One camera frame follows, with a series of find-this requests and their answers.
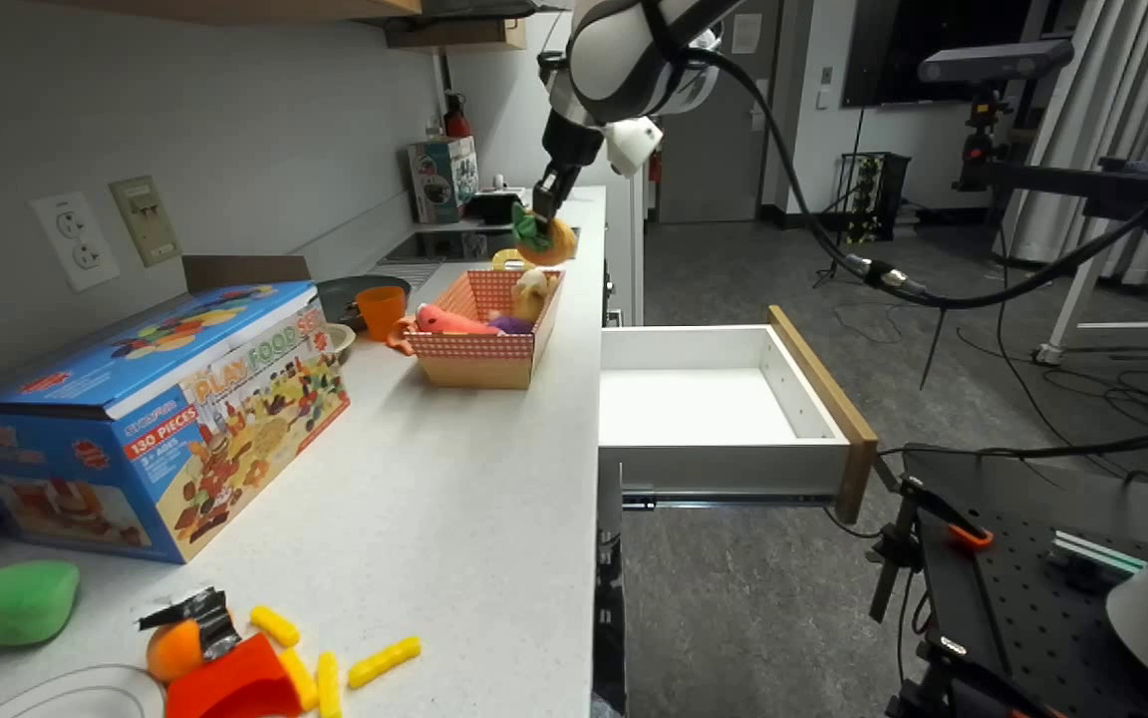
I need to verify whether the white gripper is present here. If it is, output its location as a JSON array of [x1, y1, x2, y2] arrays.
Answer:
[[531, 117, 660, 220]]

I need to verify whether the checkered toy basket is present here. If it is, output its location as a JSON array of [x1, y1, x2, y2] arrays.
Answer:
[[402, 268, 563, 387]]

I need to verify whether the red carrot plush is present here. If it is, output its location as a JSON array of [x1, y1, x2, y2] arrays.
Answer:
[[416, 304, 502, 335]]

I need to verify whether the wooden front drawer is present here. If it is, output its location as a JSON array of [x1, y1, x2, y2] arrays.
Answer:
[[599, 306, 877, 522]]

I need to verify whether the orange pineapple plush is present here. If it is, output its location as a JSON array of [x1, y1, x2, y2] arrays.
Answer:
[[511, 207, 579, 268]]

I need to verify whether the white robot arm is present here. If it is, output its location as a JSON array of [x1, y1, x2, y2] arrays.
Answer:
[[532, 0, 742, 220]]

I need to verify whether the yellow banana plush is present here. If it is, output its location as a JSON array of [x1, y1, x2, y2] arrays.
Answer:
[[511, 268, 558, 324]]

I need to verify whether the purple eggplant plush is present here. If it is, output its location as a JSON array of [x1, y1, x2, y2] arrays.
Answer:
[[490, 310, 532, 335]]

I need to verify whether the yellow plush fry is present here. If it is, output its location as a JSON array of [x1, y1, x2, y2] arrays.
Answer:
[[346, 639, 424, 688]]

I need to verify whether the orange plush ball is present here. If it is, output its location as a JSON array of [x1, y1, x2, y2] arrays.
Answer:
[[148, 623, 203, 680]]

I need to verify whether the green plush toy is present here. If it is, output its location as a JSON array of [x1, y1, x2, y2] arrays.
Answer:
[[0, 563, 79, 649]]

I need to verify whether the black small pot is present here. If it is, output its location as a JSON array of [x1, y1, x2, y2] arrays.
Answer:
[[461, 190, 526, 223]]

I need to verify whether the black induction cooktop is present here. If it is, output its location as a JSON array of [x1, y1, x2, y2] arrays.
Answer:
[[381, 230, 514, 264]]

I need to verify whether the teal product box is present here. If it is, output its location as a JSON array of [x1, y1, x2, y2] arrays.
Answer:
[[402, 135, 478, 223]]

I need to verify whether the orange toy cup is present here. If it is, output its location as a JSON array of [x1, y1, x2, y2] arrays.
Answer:
[[349, 283, 405, 341]]

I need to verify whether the dark grey bowl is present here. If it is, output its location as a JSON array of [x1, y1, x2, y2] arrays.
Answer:
[[319, 275, 409, 329]]

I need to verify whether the blue toy food box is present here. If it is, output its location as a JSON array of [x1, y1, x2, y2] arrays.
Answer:
[[0, 279, 346, 563]]

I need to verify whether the black perforated robot table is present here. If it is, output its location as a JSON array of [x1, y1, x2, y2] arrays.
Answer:
[[906, 448, 1148, 718]]

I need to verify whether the white plate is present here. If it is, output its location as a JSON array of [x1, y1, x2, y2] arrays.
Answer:
[[0, 665, 162, 718]]

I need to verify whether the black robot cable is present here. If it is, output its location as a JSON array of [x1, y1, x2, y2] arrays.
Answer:
[[705, 50, 1148, 310]]

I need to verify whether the beige wall switch plate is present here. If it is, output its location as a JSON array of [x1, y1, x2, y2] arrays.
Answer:
[[111, 174, 179, 268]]

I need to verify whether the white wall outlet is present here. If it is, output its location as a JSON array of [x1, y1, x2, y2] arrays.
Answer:
[[32, 190, 118, 292]]

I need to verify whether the black camera tripod stand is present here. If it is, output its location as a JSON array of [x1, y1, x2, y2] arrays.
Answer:
[[867, 450, 991, 623]]

